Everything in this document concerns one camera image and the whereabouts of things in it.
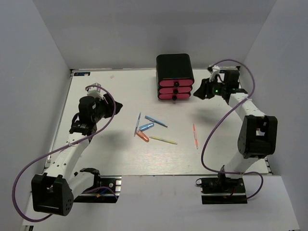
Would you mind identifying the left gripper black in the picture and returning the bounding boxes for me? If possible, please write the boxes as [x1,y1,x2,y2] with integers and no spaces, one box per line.
[92,93,123,123]

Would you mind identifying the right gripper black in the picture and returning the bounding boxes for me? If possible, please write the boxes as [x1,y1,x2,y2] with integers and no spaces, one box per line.
[193,76,227,100]

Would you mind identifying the clear blue pen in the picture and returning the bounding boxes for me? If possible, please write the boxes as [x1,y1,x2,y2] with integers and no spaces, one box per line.
[134,112,141,137]

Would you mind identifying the pink drawer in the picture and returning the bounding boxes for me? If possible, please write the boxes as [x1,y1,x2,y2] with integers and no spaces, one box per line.
[158,92,191,101]
[158,86,193,94]
[158,79,194,87]

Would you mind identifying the orange highlighter pen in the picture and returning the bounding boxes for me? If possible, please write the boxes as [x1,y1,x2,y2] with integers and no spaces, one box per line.
[192,123,199,149]

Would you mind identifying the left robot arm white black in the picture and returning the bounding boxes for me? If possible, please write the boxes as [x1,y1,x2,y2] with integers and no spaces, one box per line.
[31,94,123,216]

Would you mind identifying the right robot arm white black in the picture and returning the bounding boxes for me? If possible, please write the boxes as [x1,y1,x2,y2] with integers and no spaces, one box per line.
[194,66,278,192]

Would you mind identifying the light blue clip pen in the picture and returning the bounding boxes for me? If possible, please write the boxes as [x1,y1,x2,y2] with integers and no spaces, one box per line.
[144,115,168,128]

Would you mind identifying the black drawer cabinet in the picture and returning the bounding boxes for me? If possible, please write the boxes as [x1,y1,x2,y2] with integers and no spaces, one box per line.
[156,53,194,95]

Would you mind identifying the yellow highlighter pen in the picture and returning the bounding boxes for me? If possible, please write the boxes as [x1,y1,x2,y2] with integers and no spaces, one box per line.
[149,136,178,145]

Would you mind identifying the left blue table sticker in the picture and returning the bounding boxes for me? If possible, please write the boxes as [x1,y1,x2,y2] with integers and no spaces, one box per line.
[74,72,90,76]

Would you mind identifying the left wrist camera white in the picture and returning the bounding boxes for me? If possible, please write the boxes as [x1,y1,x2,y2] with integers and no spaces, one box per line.
[85,83,103,99]

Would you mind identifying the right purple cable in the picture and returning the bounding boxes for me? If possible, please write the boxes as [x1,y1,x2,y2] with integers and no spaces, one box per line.
[201,59,264,200]

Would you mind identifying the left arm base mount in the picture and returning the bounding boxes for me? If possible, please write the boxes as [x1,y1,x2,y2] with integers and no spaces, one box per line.
[74,176,122,204]

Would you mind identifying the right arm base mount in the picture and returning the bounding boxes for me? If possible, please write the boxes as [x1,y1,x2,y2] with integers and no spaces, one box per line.
[195,177,247,205]

